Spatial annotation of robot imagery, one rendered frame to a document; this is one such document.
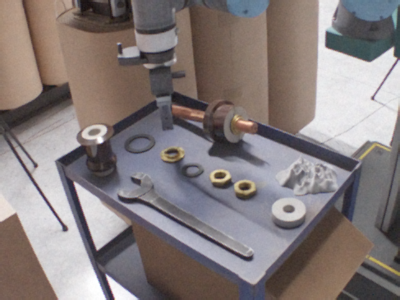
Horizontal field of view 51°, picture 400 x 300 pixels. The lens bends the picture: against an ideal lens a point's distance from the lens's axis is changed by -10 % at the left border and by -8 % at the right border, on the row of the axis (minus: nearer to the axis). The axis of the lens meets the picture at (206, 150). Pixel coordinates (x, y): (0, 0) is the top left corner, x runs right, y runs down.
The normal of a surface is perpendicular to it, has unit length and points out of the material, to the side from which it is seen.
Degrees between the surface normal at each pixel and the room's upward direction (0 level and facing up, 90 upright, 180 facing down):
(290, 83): 90
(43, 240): 0
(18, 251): 90
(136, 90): 90
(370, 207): 0
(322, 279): 26
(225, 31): 90
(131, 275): 0
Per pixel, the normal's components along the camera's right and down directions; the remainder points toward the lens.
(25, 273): 0.71, 0.37
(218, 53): 0.15, 0.56
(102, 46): -0.33, 0.57
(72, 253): -0.07, -0.81
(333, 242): 0.26, -0.58
